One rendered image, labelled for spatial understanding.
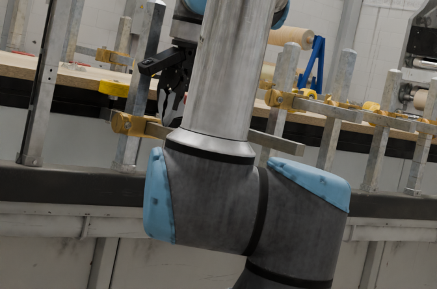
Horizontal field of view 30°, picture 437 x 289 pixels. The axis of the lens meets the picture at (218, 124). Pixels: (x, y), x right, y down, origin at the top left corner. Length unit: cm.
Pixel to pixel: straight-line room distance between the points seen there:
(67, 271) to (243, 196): 110
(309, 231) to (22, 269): 109
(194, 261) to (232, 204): 131
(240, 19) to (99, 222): 90
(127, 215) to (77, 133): 27
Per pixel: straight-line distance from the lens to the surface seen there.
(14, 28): 302
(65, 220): 198
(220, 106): 128
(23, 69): 206
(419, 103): 483
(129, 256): 238
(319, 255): 134
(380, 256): 325
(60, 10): 184
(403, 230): 297
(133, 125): 198
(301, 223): 132
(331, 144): 251
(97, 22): 1038
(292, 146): 198
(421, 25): 502
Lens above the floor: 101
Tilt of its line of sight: 4 degrees down
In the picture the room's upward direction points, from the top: 12 degrees clockwise
